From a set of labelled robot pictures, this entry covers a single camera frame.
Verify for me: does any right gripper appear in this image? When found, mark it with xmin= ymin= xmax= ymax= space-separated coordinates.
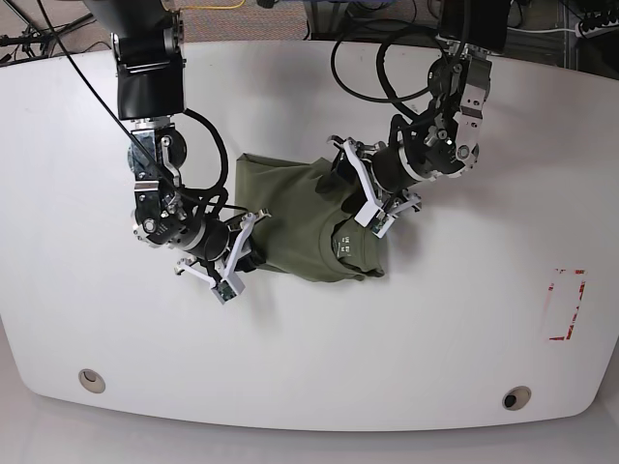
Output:
xmin=174 ymin=209 xmax=271 ymax=285

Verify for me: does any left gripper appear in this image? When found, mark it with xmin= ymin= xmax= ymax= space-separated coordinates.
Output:
xmin=326 ymin=135 xmax=424 ymax=218

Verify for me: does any olive green T-shirt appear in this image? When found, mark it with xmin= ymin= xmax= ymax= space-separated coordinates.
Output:
xmin=235 ymin=154 xmax=384 ymax=283

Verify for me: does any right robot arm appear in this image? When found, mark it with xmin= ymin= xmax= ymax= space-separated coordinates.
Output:
xmin=85 ymin=1 xmax=264 ymax=285

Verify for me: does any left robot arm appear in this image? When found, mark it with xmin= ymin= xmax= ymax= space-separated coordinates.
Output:
xmin=352 ymin=1 xmax=511 ymax=207

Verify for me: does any red tape rectangle marking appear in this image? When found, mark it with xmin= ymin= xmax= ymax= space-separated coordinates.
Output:
xmin=544 ymin=269 xmax=587 ymax=341

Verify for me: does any white power strip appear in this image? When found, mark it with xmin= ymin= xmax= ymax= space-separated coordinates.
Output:
xmin=575 ymin=10 xmax=618 ymax=39

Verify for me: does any black tripod stand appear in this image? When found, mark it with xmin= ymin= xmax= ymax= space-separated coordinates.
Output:
xmin=0 ymin=0 xmax=98 ymax=67

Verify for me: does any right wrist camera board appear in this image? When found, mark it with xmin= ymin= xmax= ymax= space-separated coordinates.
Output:
xmin=211 ymin=274 xmax=246 ymax=305

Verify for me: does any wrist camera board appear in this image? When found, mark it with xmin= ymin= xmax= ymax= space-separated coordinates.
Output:
xmin=355 ymin=201 xmax=396 ymax=239
xmin=211 ymin=274 xmax=246 ymax=305

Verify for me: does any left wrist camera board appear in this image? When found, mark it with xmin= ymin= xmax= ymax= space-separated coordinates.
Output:
xmin=355 ymin=201 xmax=396 ymax=239

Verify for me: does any left table cable grommet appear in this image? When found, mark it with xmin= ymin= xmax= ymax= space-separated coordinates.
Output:
xmin=78 ymin=369 xmax=105 ymax=394

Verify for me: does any table cable grommet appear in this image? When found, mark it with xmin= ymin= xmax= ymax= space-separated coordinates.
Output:
xmin=502 ymin=386 xmax=532 ymax=411
xmin=78 ymin=369 xmax=105 ymax=394

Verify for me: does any yellow cable on floor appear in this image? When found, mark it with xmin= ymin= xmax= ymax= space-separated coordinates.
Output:
xmin=162 ymin=0 xmax=246 ymax=14

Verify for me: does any right table cable grommet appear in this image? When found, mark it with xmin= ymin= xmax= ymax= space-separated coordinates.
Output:
xmin=502 ymin=386 xmax=532 ymax=411

